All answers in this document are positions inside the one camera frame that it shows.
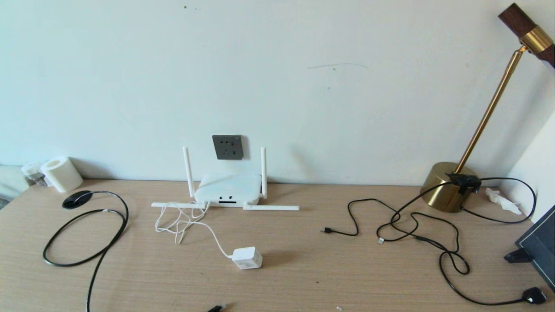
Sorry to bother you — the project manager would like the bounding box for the crumpled white tissue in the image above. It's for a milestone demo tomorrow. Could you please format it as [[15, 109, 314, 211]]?
[[485, 187, 523, 215]]

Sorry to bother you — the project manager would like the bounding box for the black ethernet cable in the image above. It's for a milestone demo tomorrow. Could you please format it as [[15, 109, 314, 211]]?
[[42, 190, 227, 312]]

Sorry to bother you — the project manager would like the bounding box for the black lamp base cord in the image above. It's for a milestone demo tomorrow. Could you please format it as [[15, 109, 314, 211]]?
[[462, 177, 537, 224]]

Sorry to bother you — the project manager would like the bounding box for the black plastic clip stand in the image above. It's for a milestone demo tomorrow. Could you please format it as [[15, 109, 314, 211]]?
[[504, 248, 533, 263]]

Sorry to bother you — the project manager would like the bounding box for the black inline lamp switch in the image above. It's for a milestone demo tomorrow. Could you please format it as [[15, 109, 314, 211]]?
[[449, 173, 482, 194]]

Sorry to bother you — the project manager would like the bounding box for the white power adapter block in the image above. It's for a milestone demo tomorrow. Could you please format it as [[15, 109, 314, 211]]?
[[231, 247, 263, 270]]

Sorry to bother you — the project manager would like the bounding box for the white router with antennas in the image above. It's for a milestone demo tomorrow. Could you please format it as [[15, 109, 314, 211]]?
[[151, 146, 300, 211]]

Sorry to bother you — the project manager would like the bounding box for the grey wall socket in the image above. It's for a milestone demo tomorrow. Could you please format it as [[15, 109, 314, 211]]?
[[212, 135, 244, 160]]

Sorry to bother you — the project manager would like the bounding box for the brass desk lamp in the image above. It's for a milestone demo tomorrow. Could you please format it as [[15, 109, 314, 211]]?
[[420, 2, 555, 213]]

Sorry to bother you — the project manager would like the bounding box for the small clear plastic container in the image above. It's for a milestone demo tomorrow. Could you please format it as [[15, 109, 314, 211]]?
[[22, 162, 47, 188]]

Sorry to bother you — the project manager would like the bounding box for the black cable with silver connector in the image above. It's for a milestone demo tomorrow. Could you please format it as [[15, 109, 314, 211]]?
[[376, 211, 460, 254]]

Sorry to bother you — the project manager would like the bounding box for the thin white adapter cable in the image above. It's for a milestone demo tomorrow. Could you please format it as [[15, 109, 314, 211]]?
[[155, 200, 235, 260]]

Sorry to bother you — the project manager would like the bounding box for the dark teal printed box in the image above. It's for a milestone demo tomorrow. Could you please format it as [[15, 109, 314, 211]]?
[[515, 205, 555, 292]]

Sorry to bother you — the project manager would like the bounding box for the black round desk grommet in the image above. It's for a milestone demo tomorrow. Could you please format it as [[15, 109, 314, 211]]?
[[62, 190, 93, 210]]

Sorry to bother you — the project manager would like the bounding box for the black lamp cable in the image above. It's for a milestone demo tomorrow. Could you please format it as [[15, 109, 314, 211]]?
[[376, 182, 548, 306]]

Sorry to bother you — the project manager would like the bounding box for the white toilet paper roll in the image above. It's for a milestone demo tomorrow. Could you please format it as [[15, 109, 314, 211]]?
[[40, 156, 84, 193]]

